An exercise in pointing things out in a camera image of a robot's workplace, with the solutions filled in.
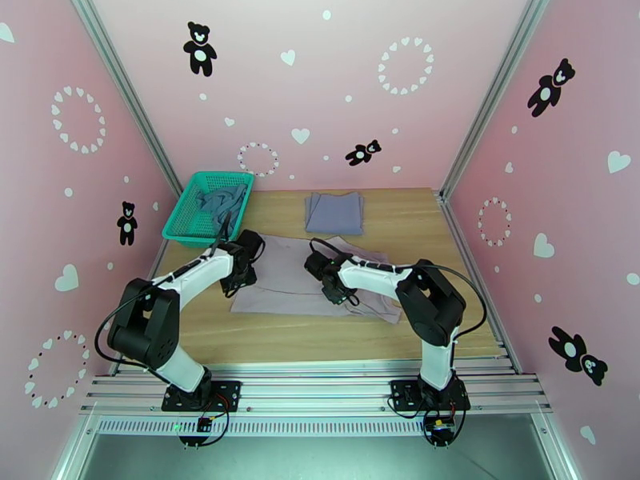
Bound mauve grey shirt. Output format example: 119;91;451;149
230;233;403;325

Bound blue ribbed shirt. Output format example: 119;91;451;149
194;184;250;232

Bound lavender blue shirt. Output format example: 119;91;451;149
304;191;365;236

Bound teal plastic laundry basket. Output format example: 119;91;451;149
162;170;255;249

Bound circuit board with yellow connector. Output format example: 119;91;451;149
425;415;458;445

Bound aluminium front rail frame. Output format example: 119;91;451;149
78;361;554;417

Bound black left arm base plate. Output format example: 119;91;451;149
161;379;243;413

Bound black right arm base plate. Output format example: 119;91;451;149
390;379;471;413

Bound perforated metal cable duct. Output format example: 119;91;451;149
94;415;431;438

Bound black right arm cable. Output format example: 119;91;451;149
307;237;489;374

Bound aluminium corner post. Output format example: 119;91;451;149
439;0;554;200
67;0;183;194

